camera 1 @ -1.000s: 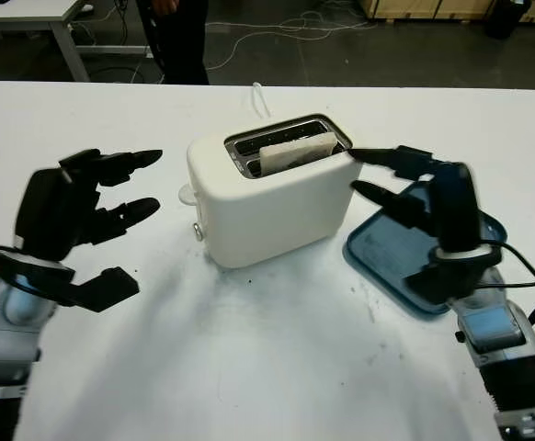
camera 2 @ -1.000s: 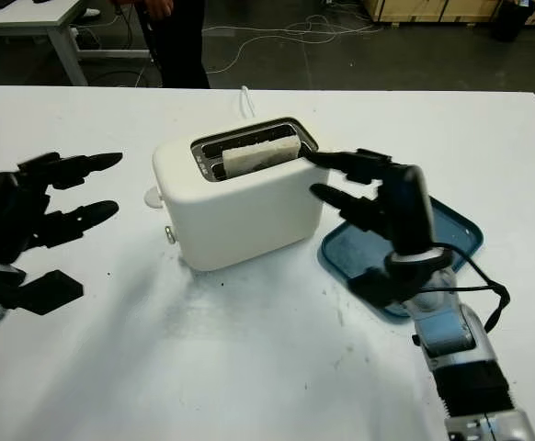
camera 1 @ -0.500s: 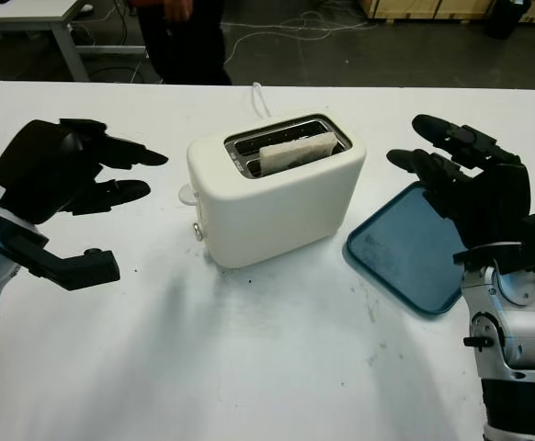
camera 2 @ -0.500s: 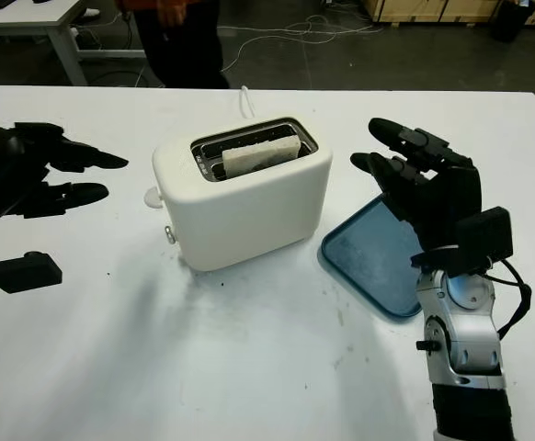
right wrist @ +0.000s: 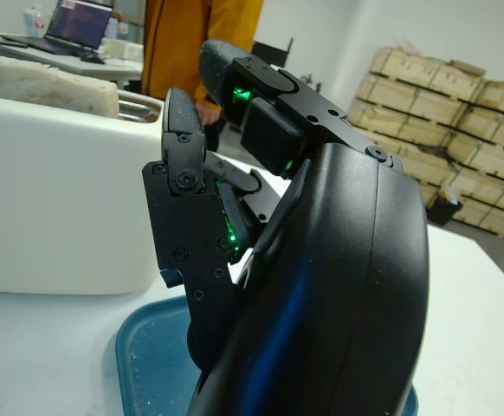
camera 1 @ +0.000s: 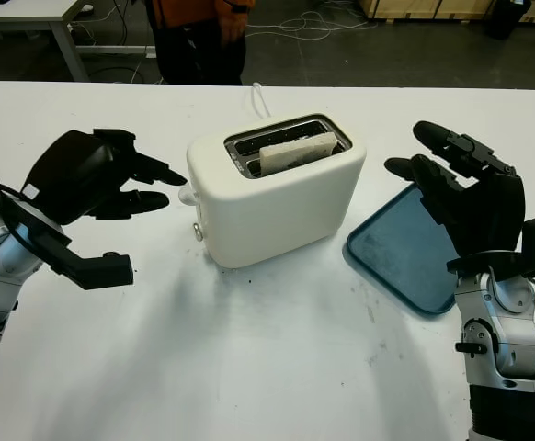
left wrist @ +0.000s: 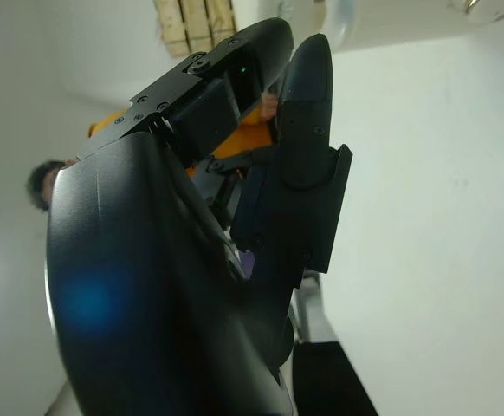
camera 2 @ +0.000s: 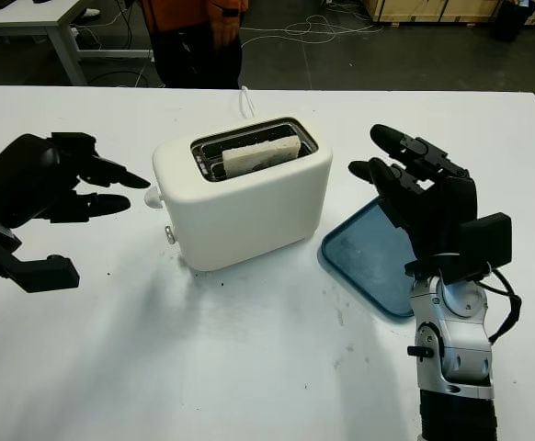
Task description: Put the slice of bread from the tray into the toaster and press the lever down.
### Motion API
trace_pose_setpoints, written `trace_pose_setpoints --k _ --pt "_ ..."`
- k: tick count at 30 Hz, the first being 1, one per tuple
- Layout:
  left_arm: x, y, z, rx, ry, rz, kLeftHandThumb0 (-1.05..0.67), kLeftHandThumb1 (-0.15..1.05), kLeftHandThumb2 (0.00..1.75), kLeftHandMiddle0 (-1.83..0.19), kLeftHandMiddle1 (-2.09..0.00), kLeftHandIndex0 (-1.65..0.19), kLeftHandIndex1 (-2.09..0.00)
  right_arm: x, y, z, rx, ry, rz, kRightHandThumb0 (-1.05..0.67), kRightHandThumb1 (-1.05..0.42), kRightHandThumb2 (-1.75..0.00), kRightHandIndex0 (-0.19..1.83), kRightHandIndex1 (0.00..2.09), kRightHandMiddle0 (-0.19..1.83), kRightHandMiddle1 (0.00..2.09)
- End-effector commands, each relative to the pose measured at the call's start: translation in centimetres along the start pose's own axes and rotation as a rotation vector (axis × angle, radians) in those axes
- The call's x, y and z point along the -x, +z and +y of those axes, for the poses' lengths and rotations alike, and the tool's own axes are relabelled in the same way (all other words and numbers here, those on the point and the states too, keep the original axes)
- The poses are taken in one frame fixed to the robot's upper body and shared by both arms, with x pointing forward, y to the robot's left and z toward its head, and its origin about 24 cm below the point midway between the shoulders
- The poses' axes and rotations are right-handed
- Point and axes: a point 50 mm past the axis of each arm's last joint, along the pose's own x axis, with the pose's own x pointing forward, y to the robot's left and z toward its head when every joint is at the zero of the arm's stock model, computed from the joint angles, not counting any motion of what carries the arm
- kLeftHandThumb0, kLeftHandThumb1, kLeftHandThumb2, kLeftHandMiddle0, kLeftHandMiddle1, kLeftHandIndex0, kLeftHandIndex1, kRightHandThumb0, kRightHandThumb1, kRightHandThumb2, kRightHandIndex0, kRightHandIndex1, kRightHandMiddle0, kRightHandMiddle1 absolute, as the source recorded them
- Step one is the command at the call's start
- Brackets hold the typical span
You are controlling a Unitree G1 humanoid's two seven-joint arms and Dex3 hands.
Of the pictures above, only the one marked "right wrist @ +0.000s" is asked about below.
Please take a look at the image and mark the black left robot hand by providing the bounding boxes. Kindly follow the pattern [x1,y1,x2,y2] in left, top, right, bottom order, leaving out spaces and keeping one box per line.
[142,38,430,416]

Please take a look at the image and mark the white bread slice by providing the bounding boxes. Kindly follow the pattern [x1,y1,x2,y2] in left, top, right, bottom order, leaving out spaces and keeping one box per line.
[0,55,120,119]

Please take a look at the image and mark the blue plastic tray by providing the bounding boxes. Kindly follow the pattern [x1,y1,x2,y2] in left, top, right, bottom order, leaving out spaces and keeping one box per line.
[115,295,420,416]

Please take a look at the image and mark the white two-slot toaster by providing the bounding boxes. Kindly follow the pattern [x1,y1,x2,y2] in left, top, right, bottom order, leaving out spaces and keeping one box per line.
[0,88,171,296]

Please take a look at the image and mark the black waste bin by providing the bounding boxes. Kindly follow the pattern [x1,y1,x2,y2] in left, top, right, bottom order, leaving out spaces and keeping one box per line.
[427,190,463,226]

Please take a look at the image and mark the stacked wooden crates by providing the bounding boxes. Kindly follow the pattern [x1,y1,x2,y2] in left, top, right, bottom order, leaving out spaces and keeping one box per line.
[346,45,504,242]

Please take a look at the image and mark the black chair back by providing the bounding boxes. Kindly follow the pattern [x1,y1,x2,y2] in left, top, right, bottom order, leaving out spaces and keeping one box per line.
[251,37,295,68]

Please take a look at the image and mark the person in orange jacket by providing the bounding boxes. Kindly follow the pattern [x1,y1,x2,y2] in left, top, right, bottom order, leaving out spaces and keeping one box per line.
[141,0,265,153]

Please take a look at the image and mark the black laptop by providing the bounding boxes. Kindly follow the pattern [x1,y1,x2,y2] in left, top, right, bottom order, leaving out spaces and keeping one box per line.
[0,0,114,55]

